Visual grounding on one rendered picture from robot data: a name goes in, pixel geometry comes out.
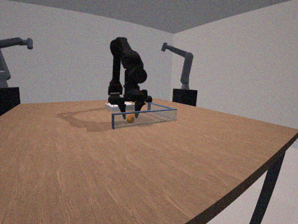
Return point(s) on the low clear walls with blue edges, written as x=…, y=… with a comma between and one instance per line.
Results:
x=139, y=119

